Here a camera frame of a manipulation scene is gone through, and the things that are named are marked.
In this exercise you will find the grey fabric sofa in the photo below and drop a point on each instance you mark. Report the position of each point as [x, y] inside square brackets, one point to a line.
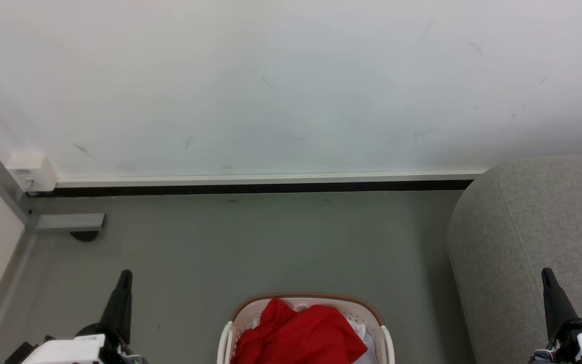
[523, 227]

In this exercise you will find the white and black baseboard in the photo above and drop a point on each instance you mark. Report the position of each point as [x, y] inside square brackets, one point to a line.
[271, 183]

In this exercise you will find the black round frame foot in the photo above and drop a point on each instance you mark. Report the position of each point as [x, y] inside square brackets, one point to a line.
[85, 235]

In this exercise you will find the white wall socket box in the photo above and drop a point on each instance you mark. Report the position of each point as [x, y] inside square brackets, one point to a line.
[33, 171]

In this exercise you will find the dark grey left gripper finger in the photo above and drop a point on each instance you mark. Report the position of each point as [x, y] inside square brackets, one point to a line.
[119, 308]

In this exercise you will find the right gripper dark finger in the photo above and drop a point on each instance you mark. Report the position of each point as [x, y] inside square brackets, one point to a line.
[556, 303]

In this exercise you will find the white garment with red stripes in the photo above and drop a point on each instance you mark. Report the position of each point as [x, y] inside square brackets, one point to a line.
[368, 339]

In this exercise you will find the white laundry basket brown rim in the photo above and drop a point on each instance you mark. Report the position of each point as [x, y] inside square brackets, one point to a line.
[316, 301]

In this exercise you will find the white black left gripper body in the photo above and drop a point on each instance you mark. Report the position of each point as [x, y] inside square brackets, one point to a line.
[68, 351]

